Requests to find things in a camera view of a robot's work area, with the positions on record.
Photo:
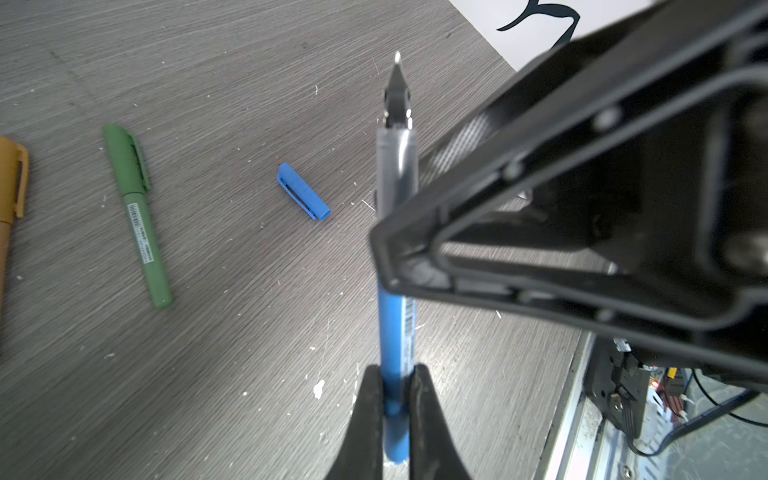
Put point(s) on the orange pen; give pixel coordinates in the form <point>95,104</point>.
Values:
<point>5,238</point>

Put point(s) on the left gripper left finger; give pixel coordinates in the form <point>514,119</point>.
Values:
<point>361,453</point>

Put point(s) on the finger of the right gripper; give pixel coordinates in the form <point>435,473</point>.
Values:
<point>617,184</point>

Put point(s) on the blue pen cap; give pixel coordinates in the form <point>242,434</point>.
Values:
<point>296,187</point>

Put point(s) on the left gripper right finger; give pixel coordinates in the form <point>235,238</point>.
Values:
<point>432,452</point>

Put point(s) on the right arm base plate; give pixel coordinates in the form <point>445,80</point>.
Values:
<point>618,384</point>

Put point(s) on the dark green pen cap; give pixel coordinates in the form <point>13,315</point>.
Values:
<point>127,160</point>

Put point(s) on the orange pen cap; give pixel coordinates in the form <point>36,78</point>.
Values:
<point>15,169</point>

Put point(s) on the dark green pen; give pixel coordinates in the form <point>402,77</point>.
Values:
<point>154,270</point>

